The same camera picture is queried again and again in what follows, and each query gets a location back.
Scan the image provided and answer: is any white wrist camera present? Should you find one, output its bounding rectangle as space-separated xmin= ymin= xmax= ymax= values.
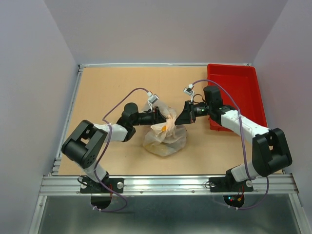
xmin=147 ymin=92 xmax=159 ymax=111
xmin=183 ymin=84 xmax=195 ymax=102

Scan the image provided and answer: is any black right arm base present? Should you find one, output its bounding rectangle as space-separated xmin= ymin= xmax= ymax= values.
xmin=208 ymin=176 xmax=254 ymax=193

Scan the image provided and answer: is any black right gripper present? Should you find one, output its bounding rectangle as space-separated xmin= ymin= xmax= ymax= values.
xmin=173 ymin=100 xmax=212 ymax=125

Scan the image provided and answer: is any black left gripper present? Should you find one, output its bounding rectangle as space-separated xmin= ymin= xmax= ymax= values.
xmin=131 ymin=105 xmax=174 ymax=131

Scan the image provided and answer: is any white plastic bag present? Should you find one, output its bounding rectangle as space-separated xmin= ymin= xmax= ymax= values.
xmin=142 ymin=100 xmax=187 ymax=157

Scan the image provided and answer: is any red plastic tray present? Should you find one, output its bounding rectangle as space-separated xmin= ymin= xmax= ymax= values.
xmin=207 ymin=64 xmax=267 ymax=127

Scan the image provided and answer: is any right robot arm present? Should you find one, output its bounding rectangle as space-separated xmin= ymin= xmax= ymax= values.
xmin=175 ymin=85 xmax=293 ymax=192

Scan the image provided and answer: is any aluminium front rail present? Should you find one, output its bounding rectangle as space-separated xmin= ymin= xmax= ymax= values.
xmin=39 ymin=174 xmax=299 ymax=196

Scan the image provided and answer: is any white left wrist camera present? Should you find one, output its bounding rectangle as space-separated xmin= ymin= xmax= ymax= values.
xmin=147 ymin=92 xmax=159 ymax=111

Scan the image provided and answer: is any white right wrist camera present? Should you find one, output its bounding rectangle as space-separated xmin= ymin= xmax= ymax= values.
xmin=183 ymin=84 xmax=195 ymax=102

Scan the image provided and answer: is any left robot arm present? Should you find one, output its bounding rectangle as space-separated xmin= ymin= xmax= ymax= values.
xmin=61 ymin=102 xmax=166 ymax=192

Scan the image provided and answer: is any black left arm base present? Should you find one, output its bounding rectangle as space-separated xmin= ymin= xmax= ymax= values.
xmin=77 ymin=176 xmax=124 ymax=194

